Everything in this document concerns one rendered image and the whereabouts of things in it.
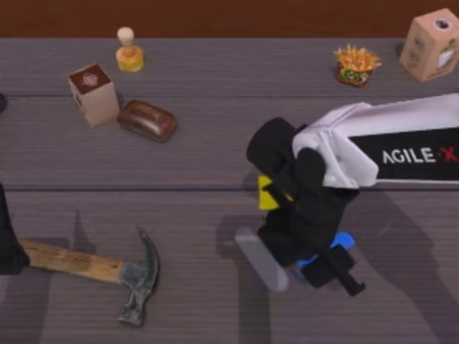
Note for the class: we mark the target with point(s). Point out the brown glossy soap bar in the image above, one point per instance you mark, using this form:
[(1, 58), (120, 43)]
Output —
[(147, 120)]

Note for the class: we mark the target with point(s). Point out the beige carton with brown top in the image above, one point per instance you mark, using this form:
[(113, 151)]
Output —
[(95, 98)]

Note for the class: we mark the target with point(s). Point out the french fries in red box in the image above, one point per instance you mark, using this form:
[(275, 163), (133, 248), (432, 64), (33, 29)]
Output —
[(355, 68)]

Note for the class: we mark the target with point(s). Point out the tan cardboard box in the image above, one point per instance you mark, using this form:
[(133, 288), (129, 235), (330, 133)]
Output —
[(428, 46)]

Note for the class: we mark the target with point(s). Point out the yellow stamp with beige knob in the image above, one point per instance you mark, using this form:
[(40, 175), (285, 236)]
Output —
[(129, 57)]

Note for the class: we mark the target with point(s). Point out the yellow object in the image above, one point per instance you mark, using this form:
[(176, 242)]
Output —
[(267, 195)]

